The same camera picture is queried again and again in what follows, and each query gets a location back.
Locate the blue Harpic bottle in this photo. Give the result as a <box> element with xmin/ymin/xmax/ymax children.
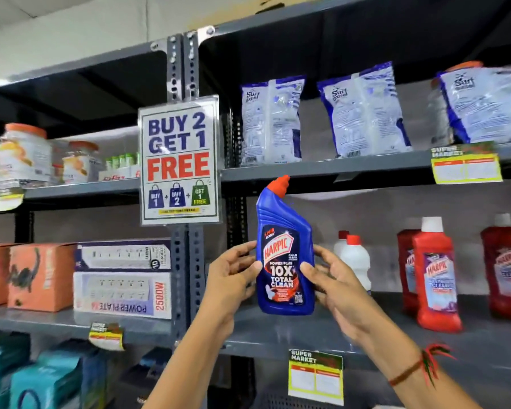
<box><xmin>255</xmin><ymin>174</ymin><xmax>316</xmax><ymax>316</ymax></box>

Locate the yellow green price tag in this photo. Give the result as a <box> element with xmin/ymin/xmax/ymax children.
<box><xmin>88</xmin><ymin>322</ymin><xmax>125</xmax><ymax>352</ymax></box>
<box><xmin>287</xmin><ymin>349</ymin><xmax>345</xmax><ymax>407</ymax></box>
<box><xmin>0</xmin><ymin>187</ymin><xmax>26</xmax><ymax>213</ymax></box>
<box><xmin>430</xmin><ymin>141</ymin><xmax>504</xmax><ymax>185</ymax></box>

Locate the red thread bracelet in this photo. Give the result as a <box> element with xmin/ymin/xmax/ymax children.
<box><xmin>388</xmin><ymin>343</ymin><xmax>457</xmax><ymax>389</ymax></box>

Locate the grey metal shelving rack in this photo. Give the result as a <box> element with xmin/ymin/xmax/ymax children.
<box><xmin>0</xmin><ymin>34</ymin><xmax>185</xmax><ymax>409</ymax></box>

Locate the white promotional sign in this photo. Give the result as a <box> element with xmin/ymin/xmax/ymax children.
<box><xmin>137</xmin><ymin>94</ymin><xmax>223</xmax><ymax>228</ymax></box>

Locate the person's left hand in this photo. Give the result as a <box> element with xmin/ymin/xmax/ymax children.
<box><xmin>200</xmin><ymin>241</ymin><xmax>264</xmax><ymax>337</ymax></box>

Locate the white blue detergent bag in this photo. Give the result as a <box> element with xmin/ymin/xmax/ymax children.
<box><xmin>435</xmin><ymin>65</ymin><xmax>511</xmax><ymax>145</ymax></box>
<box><xmin>316</xmin><ymin>61</ymin><xmax>413</xmax><ymax>160</ymax></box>
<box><xmin>240</xmin><ymin>75</ymin><xmax>307</xmax><ymax>167</ymax></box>

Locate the white bottle with red cap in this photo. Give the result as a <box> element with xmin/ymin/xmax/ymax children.
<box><xmin>333</xmin><ymin>230</ymin><xmax>351</xmax><ymax>258</ymax></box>
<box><xmin>340</xmin><ymin>235</ymin><xmax>372</xmax><ymax>295</ymax></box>

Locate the teal plastic packet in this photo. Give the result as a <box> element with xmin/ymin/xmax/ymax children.
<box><xmin>8</xmin><ymin>364</ymin><xmax>83</xmax><ymax>409</ymax></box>
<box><xmin>0</xmin><ymin>334</ymin><xmax>31</xmax><ymax>399</ymax></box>
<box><xmin>36</xmin><ymin>340</ymin><xmax>110</xmax><ymax>409</ymax></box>

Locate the person's right hand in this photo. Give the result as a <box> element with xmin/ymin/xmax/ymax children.
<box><xmin>299</xmin><ymin>244</ymin><xmax>419</xmax><ymax>374</ymax></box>

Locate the person's left forearm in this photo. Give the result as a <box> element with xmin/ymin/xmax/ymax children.
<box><xmin>143</xmin><ymin>312</ymin><xmax>237</xmax><ymax>409</ymax></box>

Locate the grey metal shelving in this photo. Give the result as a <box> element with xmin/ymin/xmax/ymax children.
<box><xmin>183</xmin><ymin>0</ymin><xmax>511</xmax><ymax>409</ymax></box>

